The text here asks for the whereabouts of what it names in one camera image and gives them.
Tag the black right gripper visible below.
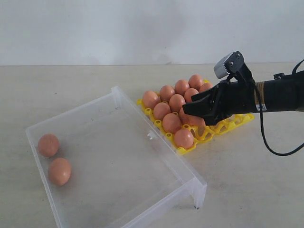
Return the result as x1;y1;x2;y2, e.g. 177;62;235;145
182;65;257;125

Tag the brown egg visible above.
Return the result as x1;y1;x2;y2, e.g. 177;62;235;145
188;74;204;91
169;94;186;112
174;79;190;96
199;82;213;93
187;115;206;126
162;113;181;134
38;133;59;158
153;102;171;121
184;88;199;103
142;90;160;109
159;85;175;102

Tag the brown egg top back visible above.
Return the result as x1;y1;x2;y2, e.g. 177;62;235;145
187;115;206;126

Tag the brown egg third row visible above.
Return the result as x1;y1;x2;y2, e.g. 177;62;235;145
179;108;190;125

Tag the brown egg lone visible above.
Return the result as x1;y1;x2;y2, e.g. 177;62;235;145
173;129;194;149

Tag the clear plastic box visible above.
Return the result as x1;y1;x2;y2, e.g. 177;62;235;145
26;86;207;228

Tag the brown egg second row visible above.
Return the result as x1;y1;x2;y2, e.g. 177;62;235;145
48;158;72;186

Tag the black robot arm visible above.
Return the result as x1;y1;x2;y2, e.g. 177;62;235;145
182;66;304;125

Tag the yellow plastic egg tray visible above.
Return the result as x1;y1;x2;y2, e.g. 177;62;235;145
137;91;254;155

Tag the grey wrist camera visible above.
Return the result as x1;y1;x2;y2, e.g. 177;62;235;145
213;51;244;79

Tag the black camera cable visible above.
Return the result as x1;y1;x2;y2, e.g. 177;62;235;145
259;58;304;157

